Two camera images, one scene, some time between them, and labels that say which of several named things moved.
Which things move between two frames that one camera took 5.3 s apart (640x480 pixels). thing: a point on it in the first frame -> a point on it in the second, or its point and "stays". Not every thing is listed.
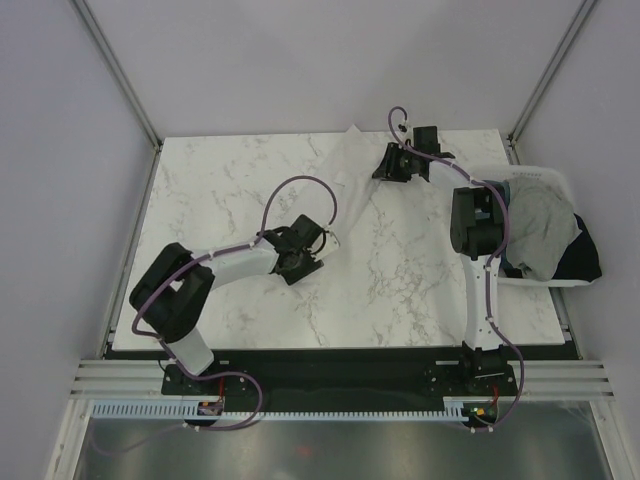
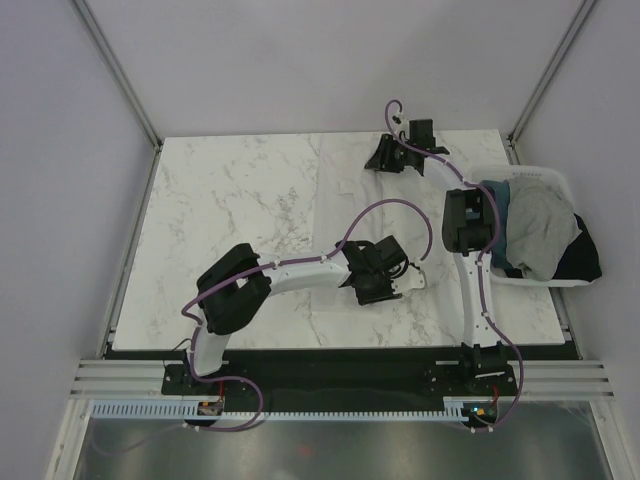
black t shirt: (581, 260) stays
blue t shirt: (503, 188) stays
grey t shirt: (542, 225) stays
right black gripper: (387, 168) -> (378, 162)
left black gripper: (310, 267) -> (388, 292)
